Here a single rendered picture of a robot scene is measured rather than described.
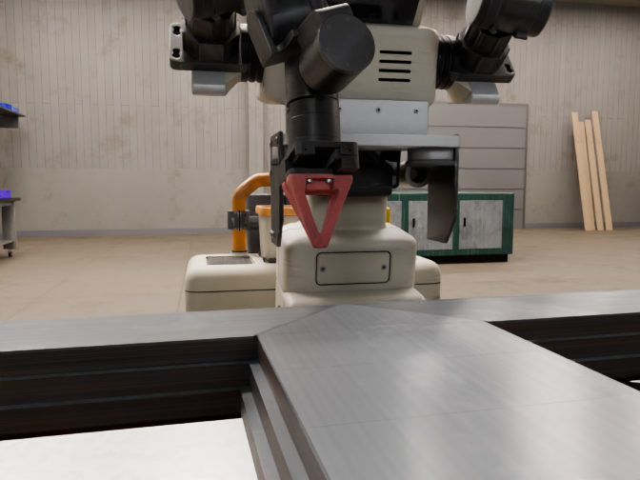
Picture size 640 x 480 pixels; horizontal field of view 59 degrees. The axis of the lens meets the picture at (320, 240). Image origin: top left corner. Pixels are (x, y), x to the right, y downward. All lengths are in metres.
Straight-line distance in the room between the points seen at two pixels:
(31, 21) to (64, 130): 2.04
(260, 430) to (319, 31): 0.36
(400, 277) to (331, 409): 0.66
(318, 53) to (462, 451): 0.40
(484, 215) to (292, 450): 7.11
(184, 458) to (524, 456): 0.47
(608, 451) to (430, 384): 0.10
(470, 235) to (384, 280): 6.38
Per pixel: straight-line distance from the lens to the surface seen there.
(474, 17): 0.90
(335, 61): 0.54
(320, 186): 0.59
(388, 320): 0.46
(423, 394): 0.31
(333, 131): 0.60
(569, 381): 0.35
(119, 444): 0.72
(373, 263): 0.90
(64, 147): 11.94
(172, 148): 11.67
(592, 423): 0.30
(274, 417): 0.32
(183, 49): 0.90
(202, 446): 0.69
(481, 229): 7.35
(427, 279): 1.22
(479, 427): 0.27
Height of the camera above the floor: 0.97
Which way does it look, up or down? 5 degrees down
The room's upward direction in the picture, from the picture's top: straight up
